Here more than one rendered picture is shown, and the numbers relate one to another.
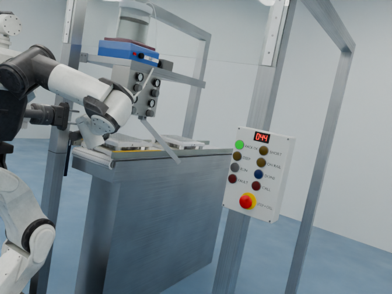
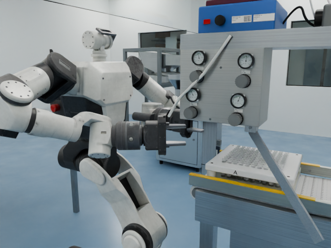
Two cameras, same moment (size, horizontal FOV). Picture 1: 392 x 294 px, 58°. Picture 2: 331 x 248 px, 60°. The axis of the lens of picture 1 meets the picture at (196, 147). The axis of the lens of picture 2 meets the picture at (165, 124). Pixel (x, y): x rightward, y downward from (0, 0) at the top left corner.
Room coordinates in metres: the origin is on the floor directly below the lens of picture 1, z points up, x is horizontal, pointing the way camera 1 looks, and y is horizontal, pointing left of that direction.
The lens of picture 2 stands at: (1.44, -0.46, 1.27)
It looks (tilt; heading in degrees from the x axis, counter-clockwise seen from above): 12 degrees down; 89
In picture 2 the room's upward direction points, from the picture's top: straight up
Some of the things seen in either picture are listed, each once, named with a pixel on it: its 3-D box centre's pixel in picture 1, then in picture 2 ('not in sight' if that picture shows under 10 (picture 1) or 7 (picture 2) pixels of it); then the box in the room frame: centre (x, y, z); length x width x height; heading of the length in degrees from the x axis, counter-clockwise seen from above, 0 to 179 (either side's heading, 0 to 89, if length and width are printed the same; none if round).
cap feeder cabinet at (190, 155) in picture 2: not in sight; (187, 134); (1.79, 3.11, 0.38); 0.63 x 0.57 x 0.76; 147
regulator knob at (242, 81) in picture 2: (155, 92); (242, 79); (1.64, 0.23, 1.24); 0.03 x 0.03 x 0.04; 59
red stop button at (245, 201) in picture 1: (247, 201); not in sight; (1.04, -0.18, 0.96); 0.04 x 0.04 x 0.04; 59
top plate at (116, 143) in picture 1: (118, 139); (255, 161); (1.74, 0.39, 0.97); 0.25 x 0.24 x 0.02; 59
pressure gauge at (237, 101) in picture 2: (151, 103); (238, 100); (1.63, 0.24, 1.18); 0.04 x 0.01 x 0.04; 149
